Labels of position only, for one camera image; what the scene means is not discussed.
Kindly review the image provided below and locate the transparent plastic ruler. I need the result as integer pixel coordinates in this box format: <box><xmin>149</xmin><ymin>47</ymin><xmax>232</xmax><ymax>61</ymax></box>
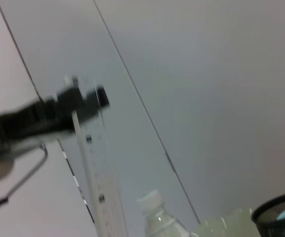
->
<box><xmin>63</xmin><ymin>75</ymin><xmax>129</xmax><ymax>237</ymax></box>

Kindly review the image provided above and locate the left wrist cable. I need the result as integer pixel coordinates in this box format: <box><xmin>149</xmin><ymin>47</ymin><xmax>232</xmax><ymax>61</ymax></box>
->
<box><xmin>0</xmin><ymin>143</ymin><xmax>49</xmax><ymax>217</ymax></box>

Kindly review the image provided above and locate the green label water bottle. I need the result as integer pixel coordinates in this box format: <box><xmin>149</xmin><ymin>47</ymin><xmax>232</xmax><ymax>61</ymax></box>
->
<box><xmin>136</xmin><ymin>189</ymin><xmax>190</xmax><ymax>237</ymax></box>

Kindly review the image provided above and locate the translucent green fruit plate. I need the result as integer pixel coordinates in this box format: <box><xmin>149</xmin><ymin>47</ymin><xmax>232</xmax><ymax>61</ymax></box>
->
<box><xmin>189</xmin><ymin>207</ymin><xmax>261</xmax><ymax>237</ymax></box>

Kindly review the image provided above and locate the black mesh pen holder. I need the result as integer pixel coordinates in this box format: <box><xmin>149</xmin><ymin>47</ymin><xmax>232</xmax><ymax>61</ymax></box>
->
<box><xmin>250</xmin><ymin>191</ymin><xmax>285</xmax><ymax>237</ymax></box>

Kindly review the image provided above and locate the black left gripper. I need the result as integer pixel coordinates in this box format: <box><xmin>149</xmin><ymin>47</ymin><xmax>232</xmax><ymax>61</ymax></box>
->
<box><xmin>0</xmin><ymin>85</ymin><xmax>110</xmax><ymax>144</ymax></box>

